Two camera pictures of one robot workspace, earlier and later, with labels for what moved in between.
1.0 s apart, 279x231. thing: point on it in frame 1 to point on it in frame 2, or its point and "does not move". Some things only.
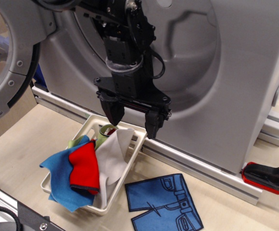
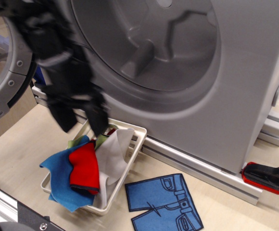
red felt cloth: x=84 y=173 does not move
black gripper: x=132 y=83 to x=67 y=81
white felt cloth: x=112 y=157 does not move
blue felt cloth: x=60 y=169 does not move
